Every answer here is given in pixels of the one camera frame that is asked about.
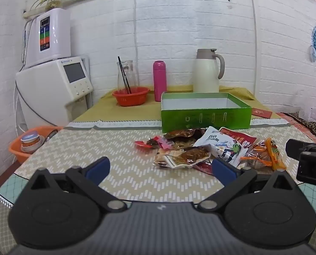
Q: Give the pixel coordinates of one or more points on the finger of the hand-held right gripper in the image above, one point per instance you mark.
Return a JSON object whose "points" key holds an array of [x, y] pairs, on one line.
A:
{"points": [[296, 148]]}

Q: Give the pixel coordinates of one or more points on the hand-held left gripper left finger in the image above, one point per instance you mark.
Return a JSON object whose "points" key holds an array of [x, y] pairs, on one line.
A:
{"points": [[98, 168]]}

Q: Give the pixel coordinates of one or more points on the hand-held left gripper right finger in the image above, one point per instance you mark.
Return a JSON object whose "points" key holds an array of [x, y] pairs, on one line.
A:
{"points": [[224, 170]]}

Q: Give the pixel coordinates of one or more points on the red-edged clear snack packet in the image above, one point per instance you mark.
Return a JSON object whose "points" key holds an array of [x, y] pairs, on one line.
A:
{"points": [[204, 168]]}

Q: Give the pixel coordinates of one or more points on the orange clear snack packet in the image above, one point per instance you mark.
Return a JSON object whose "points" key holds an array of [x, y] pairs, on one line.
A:
{"points": [[256, 156], [276, 154]]}

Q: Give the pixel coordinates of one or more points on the white blue-print snack packet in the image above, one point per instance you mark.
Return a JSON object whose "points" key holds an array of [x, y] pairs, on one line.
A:
{"points": [[211, 139]]}

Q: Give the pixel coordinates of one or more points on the clear brown jerky packet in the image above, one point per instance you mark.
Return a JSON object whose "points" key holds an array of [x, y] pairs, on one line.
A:
{"points": [[192, 155]]}

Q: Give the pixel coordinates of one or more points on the small red candy packet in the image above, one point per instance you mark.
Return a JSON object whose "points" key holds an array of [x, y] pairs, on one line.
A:
{"points": [[140, 144]]}

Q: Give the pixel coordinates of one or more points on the large brown snack packet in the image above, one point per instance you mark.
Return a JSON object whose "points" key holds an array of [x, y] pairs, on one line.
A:
{"points": [[182, 133]]}

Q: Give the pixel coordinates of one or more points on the green cardboard box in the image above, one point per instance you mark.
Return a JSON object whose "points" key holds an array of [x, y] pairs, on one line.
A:
{"points": [[200, 117]]}

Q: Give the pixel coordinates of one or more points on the beige chevron tablecloth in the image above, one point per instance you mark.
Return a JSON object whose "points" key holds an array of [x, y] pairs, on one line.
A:
{"points": [[94, 146]]}

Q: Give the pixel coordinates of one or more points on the red envelope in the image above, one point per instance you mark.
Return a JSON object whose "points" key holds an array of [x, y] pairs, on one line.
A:
{"points": [[261, 113]]}

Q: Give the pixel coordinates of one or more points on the stacked bowls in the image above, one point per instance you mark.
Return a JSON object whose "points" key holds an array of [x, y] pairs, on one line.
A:
{"points": [[30, 140]]}

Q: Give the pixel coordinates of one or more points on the red plastic basket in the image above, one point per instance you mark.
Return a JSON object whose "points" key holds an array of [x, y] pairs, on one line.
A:
{"points": [[131, 98]]}

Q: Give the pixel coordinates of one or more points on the orange plastic basin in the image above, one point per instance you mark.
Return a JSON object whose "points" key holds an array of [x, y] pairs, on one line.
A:
{"points": [[17, 151]]}

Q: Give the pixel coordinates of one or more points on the white appliance with screen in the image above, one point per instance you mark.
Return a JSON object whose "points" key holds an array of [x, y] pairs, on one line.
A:
{"points": [[46, 93]]}

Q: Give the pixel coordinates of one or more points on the black stick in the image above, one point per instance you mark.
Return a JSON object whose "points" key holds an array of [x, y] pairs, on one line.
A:
{"points": [[126, 81], [122, 71]]}

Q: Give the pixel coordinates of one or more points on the cream thermos jug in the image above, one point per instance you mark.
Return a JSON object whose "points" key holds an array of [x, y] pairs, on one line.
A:
{"points": [[207, 74]]}

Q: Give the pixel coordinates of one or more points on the glass pitcher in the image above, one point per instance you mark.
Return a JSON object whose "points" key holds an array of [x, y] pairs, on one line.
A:
{"points": [[130, 71]]}

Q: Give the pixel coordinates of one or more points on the pink bottle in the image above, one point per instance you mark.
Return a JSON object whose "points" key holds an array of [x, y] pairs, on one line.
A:
{"points": [[160, 82]]}

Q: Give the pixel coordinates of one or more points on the white water purifier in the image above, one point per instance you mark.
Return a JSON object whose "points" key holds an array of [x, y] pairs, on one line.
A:
{"points": [[58, 37]]}

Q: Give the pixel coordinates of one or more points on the small blue round wall decoration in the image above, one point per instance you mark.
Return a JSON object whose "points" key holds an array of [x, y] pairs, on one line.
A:
{"points": [[312, 53]]}

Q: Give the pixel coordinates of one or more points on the white wall pipe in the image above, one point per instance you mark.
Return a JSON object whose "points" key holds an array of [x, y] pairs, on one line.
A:
{"points": [[254, 45], [135, 32]]}

